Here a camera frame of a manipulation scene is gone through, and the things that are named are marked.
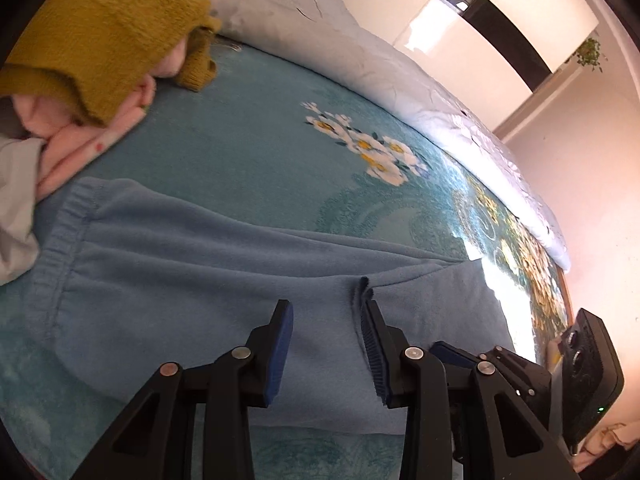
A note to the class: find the pink garment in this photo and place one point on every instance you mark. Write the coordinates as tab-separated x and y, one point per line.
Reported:
75	145

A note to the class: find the person's right hand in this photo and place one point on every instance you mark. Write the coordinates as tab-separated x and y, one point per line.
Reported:
612	442

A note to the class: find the glossy white wardrobe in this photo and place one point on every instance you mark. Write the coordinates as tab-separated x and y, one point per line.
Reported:
500	15

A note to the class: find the wooden bed frame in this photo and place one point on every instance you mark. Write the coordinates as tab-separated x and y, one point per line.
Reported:
568	295

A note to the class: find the green hanging plant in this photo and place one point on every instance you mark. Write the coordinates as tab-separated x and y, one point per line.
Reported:
590	52

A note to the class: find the pale blue quilt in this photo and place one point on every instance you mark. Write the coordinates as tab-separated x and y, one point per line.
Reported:
350	45

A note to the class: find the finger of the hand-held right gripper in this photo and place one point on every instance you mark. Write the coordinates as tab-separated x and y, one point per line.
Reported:
450	354

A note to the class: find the white garment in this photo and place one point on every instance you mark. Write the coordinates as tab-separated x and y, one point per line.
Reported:
17	210

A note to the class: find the mustard yellow knit sweater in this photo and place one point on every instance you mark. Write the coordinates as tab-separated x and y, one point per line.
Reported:
100	40

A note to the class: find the teal floral blanket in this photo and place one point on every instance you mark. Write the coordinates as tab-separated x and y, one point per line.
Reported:
240	125

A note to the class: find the light blue fleece pants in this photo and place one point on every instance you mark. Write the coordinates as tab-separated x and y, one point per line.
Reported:
175	270

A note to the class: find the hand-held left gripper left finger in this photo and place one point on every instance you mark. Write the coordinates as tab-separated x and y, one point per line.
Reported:
281	347

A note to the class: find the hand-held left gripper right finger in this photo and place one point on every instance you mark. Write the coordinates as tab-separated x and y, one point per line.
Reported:
372	355

